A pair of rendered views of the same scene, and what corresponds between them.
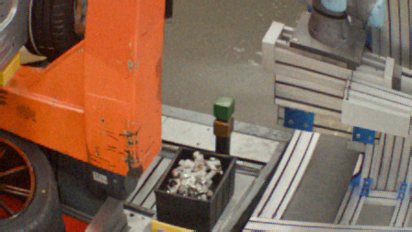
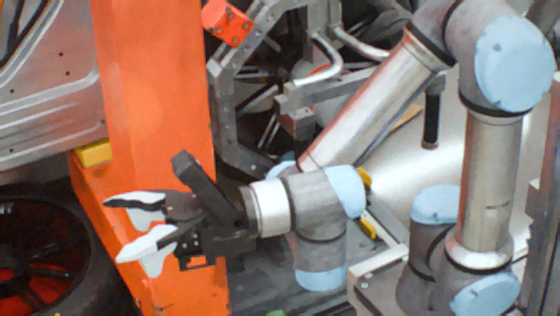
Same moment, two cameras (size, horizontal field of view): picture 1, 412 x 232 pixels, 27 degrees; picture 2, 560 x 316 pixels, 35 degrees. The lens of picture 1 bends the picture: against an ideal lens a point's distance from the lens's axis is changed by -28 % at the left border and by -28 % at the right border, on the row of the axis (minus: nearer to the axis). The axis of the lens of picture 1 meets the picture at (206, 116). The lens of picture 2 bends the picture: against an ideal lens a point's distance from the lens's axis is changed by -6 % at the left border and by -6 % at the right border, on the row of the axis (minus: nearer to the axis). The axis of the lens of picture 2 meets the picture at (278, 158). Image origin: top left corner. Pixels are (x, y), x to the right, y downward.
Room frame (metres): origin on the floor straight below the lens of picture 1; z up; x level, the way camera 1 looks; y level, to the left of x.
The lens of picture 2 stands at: (1.31, -0.98, 2.03)
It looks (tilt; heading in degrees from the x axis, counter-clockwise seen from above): 36 degrees down; 43
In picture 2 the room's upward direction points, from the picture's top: 3 degrees counter-clockwise
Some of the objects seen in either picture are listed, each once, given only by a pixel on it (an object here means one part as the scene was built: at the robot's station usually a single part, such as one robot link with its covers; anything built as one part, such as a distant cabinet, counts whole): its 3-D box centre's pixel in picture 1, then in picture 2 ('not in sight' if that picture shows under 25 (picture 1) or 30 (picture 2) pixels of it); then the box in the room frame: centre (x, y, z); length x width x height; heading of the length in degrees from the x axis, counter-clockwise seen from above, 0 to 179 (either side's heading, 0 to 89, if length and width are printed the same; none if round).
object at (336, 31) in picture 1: (331, 20); (437, 275); (2.40, -0.34, 0.87); 0.15 x 0.15 x 0.10
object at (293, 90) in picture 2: not in sight; (304, 48); (2.66, 0.19, 1.03); 0.19 x 0.18 x 0.11; 69
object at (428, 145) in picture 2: not in sight; (431, 117); (2.87, -0.01, 0.83); 0.04 x 0.04 x 0.16
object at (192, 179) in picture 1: (195, 191); not in sight; (2.13, 0.02, 0.51); 0.20 x 0.14 x 0.13; 163
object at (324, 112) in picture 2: not in sight; (332, 95); (2.77, 0.20, 0.85); 0.21 x 0.14 x 0.14; 69
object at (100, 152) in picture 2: (1, 67); (99, 139); (2.43, 0.68, 0.71); 0.14 x 0.14 x 0.05; 69
